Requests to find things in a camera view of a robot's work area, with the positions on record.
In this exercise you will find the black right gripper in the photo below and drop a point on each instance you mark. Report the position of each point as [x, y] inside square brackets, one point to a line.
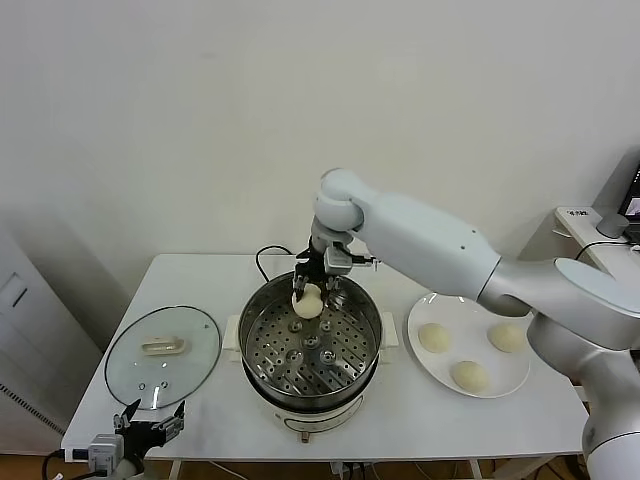
[314, 266]

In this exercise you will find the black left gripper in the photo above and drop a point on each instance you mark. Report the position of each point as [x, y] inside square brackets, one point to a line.
[137, 436]

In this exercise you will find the white steamed baozi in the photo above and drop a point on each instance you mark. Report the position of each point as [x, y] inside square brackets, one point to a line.
[505, 337]
[470, 377]
[434, 338]
[306, 305]

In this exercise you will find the glass pot lid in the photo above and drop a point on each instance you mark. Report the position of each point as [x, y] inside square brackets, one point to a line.
[150, 325]

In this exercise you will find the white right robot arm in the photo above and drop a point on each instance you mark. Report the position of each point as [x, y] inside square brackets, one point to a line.
[425, 235]

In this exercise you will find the steel steamer basket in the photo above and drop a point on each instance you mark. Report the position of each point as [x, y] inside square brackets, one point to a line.
[310, 360]

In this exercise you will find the white table leg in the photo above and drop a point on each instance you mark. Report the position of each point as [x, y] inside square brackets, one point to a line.
[174, 471]
[476, 471]

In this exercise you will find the white cabinet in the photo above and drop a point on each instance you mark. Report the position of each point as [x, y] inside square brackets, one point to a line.
[30, 340]

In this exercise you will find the white round plate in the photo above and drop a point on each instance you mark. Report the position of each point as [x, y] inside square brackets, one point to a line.
[465, 346]

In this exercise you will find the small printed desk label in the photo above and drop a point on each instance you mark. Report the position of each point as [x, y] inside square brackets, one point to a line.
[577, 212]

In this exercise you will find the white side desk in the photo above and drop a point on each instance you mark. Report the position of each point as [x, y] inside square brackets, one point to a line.
[582, 230]

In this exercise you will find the grey round speaker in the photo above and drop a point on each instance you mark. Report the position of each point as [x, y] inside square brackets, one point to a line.
[611, 226]

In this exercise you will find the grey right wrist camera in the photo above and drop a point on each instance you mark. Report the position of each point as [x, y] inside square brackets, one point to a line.
[337, 260]

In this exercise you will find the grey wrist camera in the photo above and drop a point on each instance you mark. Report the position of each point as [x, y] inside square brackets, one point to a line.
[105, 450]
[337, 260]

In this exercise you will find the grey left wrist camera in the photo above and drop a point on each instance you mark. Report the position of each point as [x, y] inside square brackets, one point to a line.
[105, 450]

